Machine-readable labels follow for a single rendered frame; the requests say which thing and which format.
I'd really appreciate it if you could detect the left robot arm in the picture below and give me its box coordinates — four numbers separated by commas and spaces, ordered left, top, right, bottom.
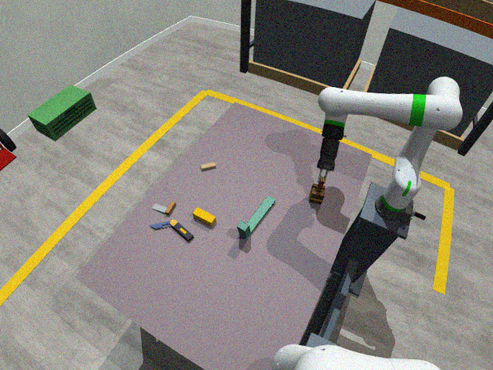
272, 345, 440, 370

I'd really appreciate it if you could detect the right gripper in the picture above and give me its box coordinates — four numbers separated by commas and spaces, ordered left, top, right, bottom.
317, 124, 347, 184

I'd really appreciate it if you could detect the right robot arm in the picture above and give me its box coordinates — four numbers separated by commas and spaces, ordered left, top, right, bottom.
318, 77, 463, 224

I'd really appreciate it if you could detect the green l-shaped bar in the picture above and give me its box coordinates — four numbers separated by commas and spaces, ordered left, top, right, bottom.
236, 196, 276, 239

